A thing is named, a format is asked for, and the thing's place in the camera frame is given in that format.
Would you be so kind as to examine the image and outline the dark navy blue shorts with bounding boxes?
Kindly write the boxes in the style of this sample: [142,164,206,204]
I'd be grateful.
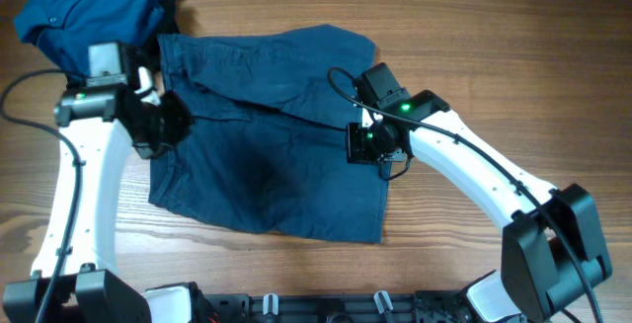
[148,25,388,243]

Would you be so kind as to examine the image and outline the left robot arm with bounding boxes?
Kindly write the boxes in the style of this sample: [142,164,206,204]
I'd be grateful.
[2,86,201,322]

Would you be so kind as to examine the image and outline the right black camera cable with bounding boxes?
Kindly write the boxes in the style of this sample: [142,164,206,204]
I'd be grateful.
[326,66,606,323]

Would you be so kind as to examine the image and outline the folded blue button shirt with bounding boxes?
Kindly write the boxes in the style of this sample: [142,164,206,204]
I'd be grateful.
[13,0,165,77]

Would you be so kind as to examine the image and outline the black folded garment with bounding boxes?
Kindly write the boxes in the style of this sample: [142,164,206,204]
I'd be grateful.
[19,0,182,75]

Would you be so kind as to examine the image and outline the black camera cable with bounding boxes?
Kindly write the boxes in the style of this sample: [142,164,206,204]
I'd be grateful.
[0,68,85,323]
[326,66,606,323]

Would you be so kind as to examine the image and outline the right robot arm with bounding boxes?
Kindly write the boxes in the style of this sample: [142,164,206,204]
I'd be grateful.
[348,89,612,322]

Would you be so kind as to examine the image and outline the left black camera cable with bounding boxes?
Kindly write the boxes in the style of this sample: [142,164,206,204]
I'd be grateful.
[0,68,85,323]

